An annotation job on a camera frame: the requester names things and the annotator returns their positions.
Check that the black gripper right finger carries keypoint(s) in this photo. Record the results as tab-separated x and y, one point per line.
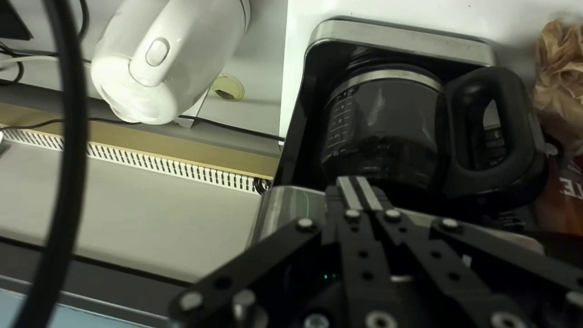
424	261

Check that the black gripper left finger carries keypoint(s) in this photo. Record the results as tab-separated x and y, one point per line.
357	256

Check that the crumpled brown paper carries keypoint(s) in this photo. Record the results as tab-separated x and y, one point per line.
561	79

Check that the black and steel coffee maker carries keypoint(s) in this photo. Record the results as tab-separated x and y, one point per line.
401	39

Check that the beige tape roll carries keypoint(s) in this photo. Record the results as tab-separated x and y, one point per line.
228	86

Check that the white electric kettle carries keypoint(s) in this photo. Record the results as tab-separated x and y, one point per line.
164	55

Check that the wooden radiator cover with vent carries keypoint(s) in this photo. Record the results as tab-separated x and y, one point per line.
151	146

